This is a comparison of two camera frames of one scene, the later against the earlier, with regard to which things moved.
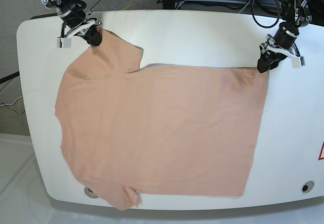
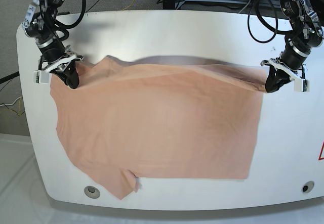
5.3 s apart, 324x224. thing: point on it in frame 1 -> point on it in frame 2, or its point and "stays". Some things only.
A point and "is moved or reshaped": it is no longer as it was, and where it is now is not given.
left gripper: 76,24 -> 55,58
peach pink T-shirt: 158,130 is moved or reshaped
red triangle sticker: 319,158 stays
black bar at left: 2,80 stays
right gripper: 284,40 -> 291,60
